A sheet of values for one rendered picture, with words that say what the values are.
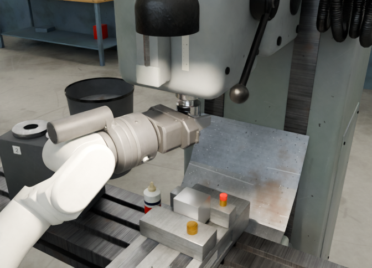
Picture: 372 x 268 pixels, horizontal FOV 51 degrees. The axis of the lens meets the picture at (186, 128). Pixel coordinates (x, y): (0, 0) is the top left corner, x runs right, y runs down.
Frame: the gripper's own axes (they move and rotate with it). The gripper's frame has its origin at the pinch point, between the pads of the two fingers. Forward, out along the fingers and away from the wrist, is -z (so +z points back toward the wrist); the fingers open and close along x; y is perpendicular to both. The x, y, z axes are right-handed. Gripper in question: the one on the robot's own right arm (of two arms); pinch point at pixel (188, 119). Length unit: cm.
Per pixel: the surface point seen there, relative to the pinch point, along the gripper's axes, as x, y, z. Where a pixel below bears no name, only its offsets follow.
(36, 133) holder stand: 38.0, 11.9, 14.8
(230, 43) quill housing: -11.1, -16.7, 2.0
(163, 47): -5.3, -16.3, 10.4
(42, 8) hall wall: 616, 68, -245
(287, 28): -5.9, -15.4, -21.1
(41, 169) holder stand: 34.1, 19.6, 16.4
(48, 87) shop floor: 381, 122, -135
